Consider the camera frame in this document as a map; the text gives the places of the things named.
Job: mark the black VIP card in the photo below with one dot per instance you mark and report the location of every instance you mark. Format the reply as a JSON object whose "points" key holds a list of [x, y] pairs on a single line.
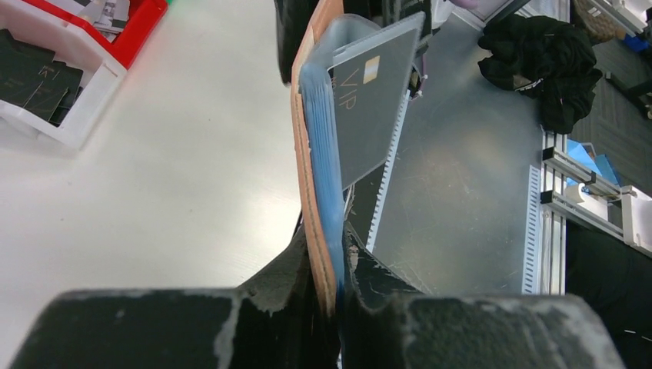
{"points": [[370, 78]]}

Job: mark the red plastic bin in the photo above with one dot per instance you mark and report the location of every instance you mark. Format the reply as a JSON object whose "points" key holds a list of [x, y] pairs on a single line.
{"points": [[143, 18]]}

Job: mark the black clothing pile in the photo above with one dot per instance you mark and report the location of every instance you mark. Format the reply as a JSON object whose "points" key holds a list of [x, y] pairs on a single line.
{"points": [[545, 59]]}

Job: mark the white slotted cable duct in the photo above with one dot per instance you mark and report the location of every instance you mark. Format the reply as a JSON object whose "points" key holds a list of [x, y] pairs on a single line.
{"points": [[386, 175]]}

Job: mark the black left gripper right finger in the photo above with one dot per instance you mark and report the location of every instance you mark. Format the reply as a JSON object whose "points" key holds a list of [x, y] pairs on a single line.
{"points": [[390, 324]]}

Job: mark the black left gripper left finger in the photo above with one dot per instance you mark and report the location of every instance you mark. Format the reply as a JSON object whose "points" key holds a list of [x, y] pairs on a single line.
{"points": [[266, 322]]}

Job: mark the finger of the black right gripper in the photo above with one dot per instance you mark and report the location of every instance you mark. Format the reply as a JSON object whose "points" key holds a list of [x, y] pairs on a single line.
{"points": [[292, 18]]}

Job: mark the black cards stack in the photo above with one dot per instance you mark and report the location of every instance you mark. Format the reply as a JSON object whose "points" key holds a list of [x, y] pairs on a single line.
{"points": [[32, 79]]}

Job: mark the white cards stack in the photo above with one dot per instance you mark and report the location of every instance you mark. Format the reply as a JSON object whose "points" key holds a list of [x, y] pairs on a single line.
{"points": [[108, 17]]}

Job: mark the white plastic bin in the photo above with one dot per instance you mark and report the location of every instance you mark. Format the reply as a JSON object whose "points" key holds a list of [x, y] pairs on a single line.
{"points": [[72, 45]]}

